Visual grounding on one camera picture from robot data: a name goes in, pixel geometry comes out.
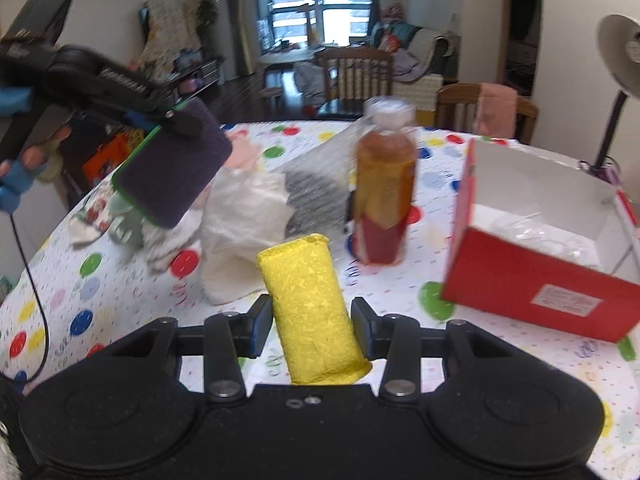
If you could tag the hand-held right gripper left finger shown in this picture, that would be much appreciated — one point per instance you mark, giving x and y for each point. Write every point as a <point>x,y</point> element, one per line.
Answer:
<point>261,329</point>

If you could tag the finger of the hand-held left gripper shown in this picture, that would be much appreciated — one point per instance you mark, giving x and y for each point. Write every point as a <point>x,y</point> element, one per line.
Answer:
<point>185,123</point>
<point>140,121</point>

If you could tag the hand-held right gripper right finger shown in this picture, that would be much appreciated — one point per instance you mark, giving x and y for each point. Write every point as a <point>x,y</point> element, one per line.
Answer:
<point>361,329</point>

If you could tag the yellow sponge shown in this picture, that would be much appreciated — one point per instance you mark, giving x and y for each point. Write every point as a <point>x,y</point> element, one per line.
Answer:
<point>310,310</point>

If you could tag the purple and green sponge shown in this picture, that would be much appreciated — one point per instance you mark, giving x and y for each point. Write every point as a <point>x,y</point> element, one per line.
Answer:
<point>175,175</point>

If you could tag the red cardboard box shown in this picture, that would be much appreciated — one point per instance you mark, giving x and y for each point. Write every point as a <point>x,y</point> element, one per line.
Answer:
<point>500,280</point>

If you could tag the person's left hand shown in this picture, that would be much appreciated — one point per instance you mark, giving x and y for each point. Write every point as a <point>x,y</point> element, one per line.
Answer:
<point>33,156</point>

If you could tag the pink kettlebell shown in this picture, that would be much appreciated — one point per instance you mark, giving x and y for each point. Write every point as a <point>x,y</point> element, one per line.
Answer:
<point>194,85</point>

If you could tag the orange cardboard carton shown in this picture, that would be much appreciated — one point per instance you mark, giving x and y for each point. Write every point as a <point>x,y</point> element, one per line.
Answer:
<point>107,156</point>

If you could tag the tv cabinet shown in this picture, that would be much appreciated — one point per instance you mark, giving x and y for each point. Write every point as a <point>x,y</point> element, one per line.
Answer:
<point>200,70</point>

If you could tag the white towel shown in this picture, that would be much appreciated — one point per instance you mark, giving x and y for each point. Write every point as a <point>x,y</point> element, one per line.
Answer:
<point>225,272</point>

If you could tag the small wooden stool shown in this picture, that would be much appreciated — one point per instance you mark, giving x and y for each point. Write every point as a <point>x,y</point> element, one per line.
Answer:
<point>271,93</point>

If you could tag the white plastic bag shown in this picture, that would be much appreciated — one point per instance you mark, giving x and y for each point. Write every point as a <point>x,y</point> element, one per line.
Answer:
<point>240,205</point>

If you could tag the yellow print dust cloth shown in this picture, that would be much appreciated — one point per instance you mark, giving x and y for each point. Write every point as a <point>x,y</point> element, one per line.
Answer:
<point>165,25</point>

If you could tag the potted plant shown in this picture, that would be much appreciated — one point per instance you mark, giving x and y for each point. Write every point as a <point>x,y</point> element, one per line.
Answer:
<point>207,17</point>

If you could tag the white fluffy cloth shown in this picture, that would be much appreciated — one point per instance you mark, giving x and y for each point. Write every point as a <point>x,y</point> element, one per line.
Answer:
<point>167,242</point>

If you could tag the wooden coffee table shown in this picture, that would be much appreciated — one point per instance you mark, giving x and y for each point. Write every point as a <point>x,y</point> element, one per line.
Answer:
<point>287,56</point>

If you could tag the curtain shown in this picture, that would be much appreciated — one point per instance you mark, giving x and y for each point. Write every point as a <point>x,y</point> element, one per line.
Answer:
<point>244,15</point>

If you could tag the grey bag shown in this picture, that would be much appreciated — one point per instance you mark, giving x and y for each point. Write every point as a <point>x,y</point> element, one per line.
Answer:
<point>310,77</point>

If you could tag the balloon print tablecloth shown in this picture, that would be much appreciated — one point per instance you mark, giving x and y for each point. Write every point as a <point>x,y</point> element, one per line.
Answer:
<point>125,300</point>

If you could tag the clear bubble wrap bag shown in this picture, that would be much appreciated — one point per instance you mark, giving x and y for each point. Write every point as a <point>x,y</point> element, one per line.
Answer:
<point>315,185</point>

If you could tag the orange-red drink bottle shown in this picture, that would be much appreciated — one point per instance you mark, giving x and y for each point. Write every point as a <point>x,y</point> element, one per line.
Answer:
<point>382,185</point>

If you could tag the wooden chair with black seat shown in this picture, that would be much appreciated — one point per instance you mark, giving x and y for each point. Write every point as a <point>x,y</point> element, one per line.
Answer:
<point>355,72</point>

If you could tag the clear plastic bag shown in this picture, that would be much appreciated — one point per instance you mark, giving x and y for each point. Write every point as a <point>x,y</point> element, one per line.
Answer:
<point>540,234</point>

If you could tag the red cushion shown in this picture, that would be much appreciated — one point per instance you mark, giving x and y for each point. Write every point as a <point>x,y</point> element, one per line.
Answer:
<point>395,40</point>

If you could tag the grey clothes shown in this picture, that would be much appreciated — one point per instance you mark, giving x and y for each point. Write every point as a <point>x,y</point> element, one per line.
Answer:
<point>407,67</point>

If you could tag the sofa with cream cover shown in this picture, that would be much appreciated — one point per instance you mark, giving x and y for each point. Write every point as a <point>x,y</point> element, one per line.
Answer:
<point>430,87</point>

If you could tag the pink towel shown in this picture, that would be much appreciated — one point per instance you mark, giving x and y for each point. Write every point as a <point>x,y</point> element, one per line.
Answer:
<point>497,110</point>

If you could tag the white desk lamp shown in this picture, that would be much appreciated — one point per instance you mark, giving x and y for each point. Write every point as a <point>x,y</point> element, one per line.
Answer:
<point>620,50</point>

